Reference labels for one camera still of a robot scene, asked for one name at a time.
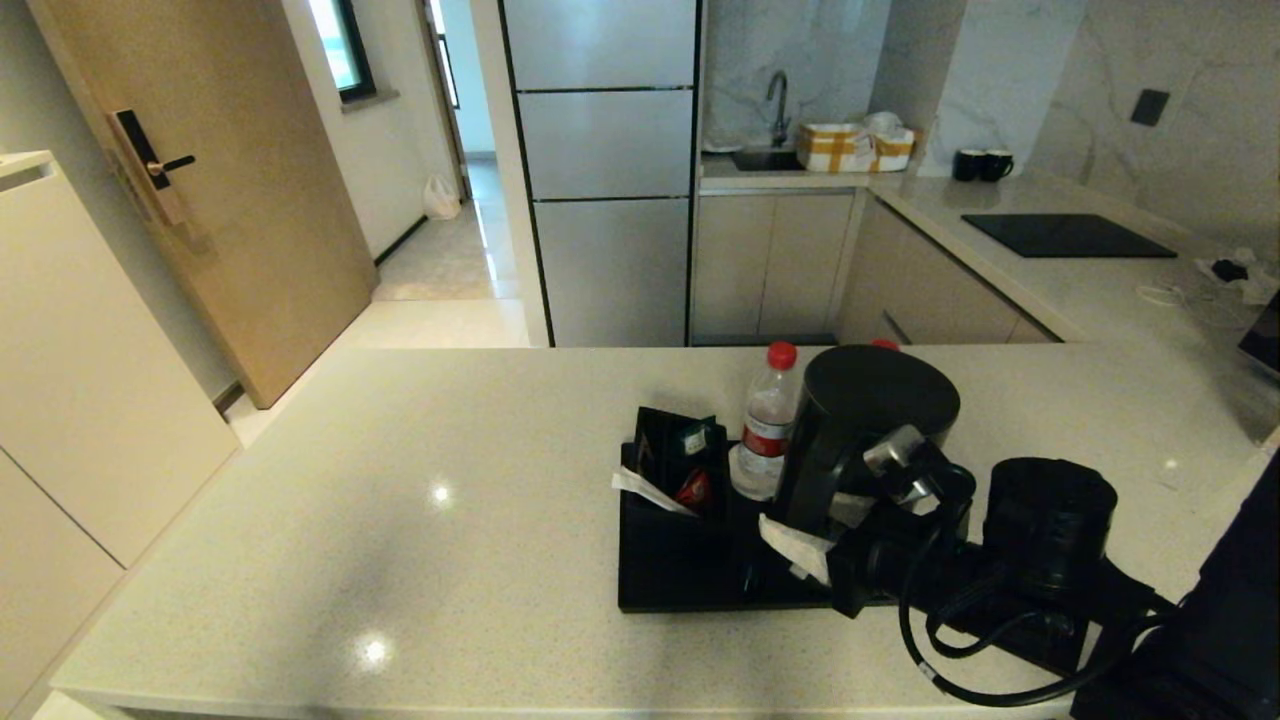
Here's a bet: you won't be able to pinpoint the cream tall cabinet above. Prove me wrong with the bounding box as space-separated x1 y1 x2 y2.
0 150 243 720

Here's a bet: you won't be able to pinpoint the black sachet holder box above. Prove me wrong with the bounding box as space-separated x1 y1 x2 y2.
622 440 736 559

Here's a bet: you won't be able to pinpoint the light wooden door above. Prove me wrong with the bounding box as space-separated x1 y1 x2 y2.
27 0 379 409

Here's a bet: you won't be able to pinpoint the black rectangular serving tray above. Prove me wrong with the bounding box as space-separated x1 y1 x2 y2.
617 440 946 614

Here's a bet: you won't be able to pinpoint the white plastic bag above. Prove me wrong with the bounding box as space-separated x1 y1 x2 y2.
423 174 463 221

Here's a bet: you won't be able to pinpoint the yellow white basket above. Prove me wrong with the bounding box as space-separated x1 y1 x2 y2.
796 122 916 173

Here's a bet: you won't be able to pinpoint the dark kitchen faucet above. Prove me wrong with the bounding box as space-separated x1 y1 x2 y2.
765 70 793 149

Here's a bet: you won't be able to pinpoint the black induction cooktop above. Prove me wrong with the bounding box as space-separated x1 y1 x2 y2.
960 213 1179 259

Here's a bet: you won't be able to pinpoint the black electronic door lock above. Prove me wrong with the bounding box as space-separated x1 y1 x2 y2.
107 108 198 226

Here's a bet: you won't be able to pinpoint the silver refrigerator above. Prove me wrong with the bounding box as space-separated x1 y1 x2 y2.
497 0 701 348

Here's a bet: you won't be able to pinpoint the green snack packet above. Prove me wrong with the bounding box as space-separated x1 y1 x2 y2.
672 417 719 458

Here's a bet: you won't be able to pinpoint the white crumpled cloth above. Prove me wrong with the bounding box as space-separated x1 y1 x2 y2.
1197 247 1280 305

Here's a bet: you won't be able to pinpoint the dark-framed window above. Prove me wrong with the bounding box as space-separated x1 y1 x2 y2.
305 0 378 105

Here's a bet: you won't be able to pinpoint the beige kitchen base cabinets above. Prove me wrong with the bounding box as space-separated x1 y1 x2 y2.
690 188 1061 347

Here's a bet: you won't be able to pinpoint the white wrapped stirrer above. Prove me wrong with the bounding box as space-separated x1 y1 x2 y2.
612 466 698 517

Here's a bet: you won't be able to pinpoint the black electric kettle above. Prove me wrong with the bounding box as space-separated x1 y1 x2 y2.
778 345 963 591

